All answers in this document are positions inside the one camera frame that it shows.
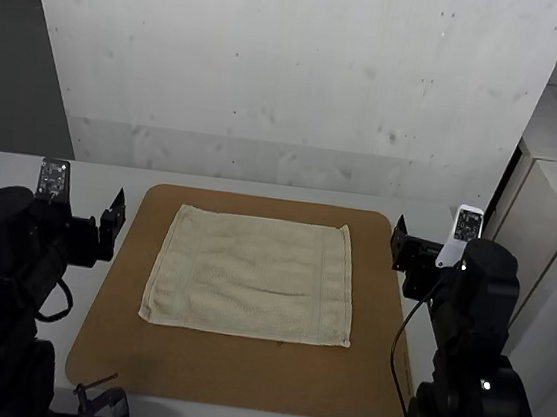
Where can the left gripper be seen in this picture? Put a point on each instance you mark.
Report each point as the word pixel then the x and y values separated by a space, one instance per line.
pixel 82 241

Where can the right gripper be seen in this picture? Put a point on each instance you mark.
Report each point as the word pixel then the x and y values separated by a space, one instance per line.
pixel 420 265

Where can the pale towel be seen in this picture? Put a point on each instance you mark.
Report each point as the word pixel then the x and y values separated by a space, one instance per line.
pixel 250 276

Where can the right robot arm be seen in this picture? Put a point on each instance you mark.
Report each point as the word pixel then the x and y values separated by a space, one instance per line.
pixel 487 277

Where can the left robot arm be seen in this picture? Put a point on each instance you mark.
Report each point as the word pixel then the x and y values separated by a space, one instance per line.
pixel 3 220

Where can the white cabinet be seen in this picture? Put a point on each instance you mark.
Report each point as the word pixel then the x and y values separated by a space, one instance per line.
pixel 549 214

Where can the black clamp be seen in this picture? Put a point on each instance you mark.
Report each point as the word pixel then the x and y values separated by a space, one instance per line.
pixel 111 398

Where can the cork mat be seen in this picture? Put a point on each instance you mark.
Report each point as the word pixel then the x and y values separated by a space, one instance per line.
pixel 220 368

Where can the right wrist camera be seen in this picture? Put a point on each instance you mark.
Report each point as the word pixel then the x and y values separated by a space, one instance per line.
pixel 463 229

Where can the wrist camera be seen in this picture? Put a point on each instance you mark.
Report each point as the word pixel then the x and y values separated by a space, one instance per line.
pixel 463 229
pixel 54 178

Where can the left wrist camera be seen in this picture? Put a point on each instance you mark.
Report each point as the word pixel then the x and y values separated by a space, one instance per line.
pixel 54 178

